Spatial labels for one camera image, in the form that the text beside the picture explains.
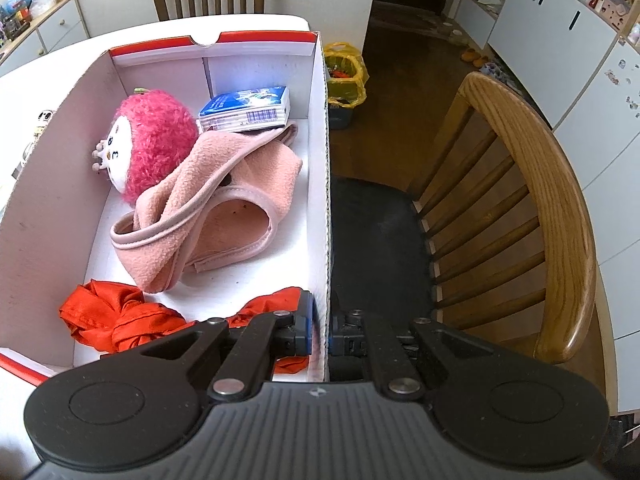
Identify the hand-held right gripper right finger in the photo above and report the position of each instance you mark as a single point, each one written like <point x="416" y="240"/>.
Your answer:
<point x="334" y="344"/>

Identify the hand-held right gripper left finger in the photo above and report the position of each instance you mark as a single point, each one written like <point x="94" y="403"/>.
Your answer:
<point x="310" y="332"/>

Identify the pink fleece towel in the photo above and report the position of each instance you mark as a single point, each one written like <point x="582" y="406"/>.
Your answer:
<point x="220" y="200"/>

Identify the red satin cloth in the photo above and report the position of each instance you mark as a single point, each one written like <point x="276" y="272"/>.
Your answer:
<point x="125" y="320"/>

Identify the blue tissue packet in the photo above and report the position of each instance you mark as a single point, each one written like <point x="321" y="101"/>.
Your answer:
<point x="245" y="107"/>

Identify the pink plush doll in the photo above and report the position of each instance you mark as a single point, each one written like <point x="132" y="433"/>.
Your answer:
<point x="155" y="140"/>

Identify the red shoe box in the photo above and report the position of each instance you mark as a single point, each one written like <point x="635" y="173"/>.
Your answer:
<point x="45" y="220"/>

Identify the trash bin with yellow bag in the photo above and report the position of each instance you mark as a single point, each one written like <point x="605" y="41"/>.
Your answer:
<point x="345" y="77"/>

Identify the light wooden armchair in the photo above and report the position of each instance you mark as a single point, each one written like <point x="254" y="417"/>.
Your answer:
<point x="545" y="175"/>

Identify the yellow slippers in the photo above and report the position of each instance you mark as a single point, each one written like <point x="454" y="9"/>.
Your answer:
<point x="474" y="56"/>

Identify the tall white cabinet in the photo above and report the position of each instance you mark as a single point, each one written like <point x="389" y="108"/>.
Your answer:
<point x="610" y="175"/>

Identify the small white figurine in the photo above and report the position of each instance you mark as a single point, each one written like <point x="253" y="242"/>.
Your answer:
<point x="43" y="119"/>

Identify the open white shelf unit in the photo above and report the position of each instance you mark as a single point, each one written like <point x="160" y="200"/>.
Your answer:
<point x="475" y="20"/>

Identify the white sideboard cabinet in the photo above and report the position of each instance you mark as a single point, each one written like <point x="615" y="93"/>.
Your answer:
<point x="55" y="30"/>

